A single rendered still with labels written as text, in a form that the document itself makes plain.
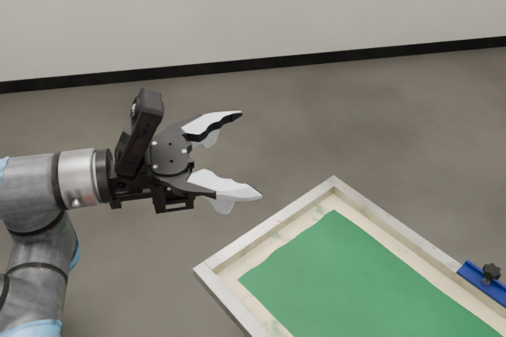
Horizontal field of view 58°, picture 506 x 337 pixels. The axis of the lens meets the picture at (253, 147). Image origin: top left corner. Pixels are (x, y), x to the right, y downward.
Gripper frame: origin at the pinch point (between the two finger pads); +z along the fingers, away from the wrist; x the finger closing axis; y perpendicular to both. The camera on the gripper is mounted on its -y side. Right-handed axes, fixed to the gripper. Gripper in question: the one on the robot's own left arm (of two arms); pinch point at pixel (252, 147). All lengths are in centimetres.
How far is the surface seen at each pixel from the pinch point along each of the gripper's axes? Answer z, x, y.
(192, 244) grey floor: -12, -94, 182
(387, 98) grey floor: 155, -210, 198
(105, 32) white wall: -61, -282, 162
